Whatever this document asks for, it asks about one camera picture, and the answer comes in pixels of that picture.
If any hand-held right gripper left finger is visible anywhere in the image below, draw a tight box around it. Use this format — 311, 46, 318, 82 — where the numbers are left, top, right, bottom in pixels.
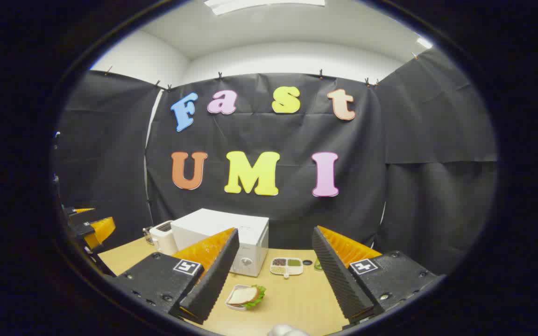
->
109, 227, 240, 325

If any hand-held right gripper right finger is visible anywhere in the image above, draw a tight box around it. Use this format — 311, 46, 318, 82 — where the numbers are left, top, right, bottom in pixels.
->
311, 225, 442, 326

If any white toaster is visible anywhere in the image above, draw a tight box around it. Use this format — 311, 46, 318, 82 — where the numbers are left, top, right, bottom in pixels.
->
149, 220, 179, 256

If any white sectioned grain dish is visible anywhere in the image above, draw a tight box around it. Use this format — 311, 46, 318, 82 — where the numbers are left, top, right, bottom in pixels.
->
270, 257, 304, 279

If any white rectangular tray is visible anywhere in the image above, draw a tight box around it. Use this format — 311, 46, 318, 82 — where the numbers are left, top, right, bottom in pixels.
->
225, 284, 262, 312

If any sandwich with lettuce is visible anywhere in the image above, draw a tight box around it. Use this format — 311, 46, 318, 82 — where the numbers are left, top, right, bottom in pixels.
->
228, 285, 266, 309

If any white microwave oven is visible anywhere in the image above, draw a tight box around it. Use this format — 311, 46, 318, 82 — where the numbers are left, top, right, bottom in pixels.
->
171, 208, 269, 277

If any black backdrop cloth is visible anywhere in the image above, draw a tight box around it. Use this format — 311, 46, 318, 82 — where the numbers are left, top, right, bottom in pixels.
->
53, 47, 498, 276

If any long ceiling light panel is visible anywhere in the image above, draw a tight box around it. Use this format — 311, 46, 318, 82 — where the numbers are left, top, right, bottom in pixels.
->
204, 0, 326, 16

